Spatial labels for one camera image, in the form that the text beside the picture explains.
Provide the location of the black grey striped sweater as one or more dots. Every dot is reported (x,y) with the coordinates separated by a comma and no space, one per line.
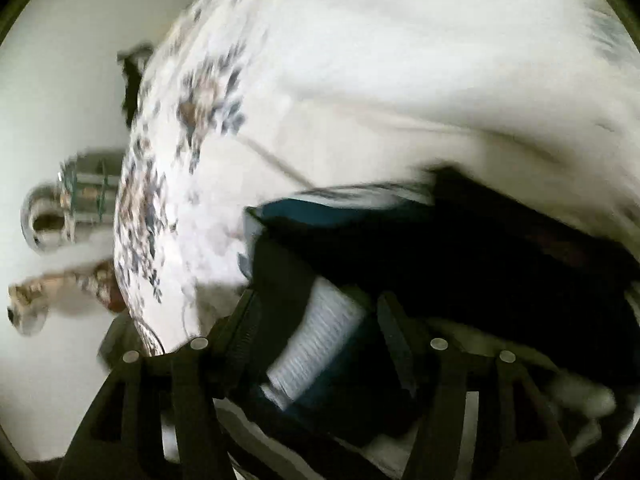
(500,278)

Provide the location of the black clothes on hanger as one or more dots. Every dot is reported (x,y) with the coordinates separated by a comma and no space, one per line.
(132,63)

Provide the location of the green metal rack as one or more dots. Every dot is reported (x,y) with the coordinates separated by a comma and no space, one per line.
(87,188)

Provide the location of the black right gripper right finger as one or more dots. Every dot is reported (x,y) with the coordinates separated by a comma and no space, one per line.
(479,417)

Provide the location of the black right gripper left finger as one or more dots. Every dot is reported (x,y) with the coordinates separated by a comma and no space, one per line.
(155,418)

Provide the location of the cream floral bed sheet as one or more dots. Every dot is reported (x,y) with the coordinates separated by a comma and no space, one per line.
(247,101)

